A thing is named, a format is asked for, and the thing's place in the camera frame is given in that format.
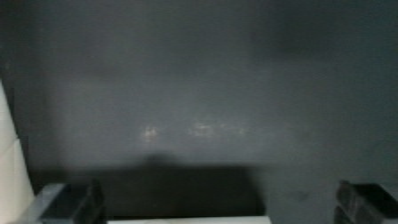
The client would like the white drawer box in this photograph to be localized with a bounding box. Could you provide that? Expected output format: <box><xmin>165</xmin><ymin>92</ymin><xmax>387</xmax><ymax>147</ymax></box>
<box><xmin>106</xmin><ymin>216</ymin><xmax>271</xmax><ymax>224</ymax></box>

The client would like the white fence wall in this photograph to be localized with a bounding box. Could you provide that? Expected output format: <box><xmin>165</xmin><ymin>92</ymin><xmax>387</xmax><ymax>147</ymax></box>
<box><xmin>0</xmin><ymin>81</ymin><xmax>33</xmax><ymax>224</ymax></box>

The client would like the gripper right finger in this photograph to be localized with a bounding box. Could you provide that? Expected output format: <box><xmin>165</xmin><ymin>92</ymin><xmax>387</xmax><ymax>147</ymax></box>
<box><xmin>334</xmin><ymin>181</ymin><xmax>398</xmax><ymax>224</ymax></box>

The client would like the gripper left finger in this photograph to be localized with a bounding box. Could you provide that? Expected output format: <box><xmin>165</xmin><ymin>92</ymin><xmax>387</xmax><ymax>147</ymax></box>
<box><xmin>35</xmin><ymin>181</ymin><xmax>106</xmax><ymax>224</ymax></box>

